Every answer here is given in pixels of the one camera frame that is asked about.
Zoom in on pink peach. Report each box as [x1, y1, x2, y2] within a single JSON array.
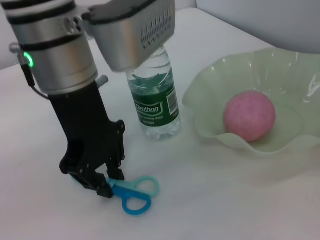
[[223, 90, 277, 143]]

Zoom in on clear green-label water bottle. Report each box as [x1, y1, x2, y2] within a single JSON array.
[[126, 44, 181, 142]]

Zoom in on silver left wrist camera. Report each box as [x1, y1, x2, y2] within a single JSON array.
[[81, 0, 176, 73]]

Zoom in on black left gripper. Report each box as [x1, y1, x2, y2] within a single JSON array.
[[48, 83, 126, 199]]

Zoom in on green glass fruit plate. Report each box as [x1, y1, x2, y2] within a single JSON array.
[[181, 47, 320, 158]]

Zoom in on blue teal scissors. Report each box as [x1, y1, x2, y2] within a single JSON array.
[[69, 174, 160, 216]]

